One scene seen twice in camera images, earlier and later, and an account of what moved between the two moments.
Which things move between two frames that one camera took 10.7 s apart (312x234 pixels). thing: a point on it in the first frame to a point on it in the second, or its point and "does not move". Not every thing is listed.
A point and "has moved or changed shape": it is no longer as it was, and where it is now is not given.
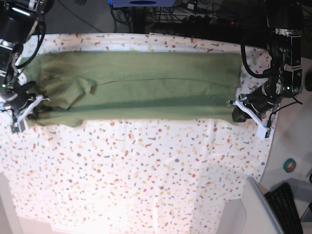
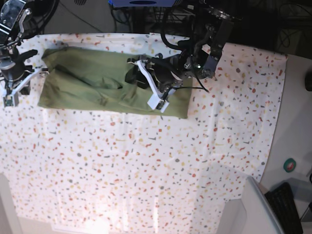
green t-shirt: [189, 87] has moved or changed shape
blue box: [142, 3] does not move
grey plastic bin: [252, 214] does not move
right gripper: [261, 99] to [164, 69]
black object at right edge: [308, 81] does not move
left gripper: [16, 97] to [13, 67]
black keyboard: [283, 204] does not move
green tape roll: [289, 165] does not move
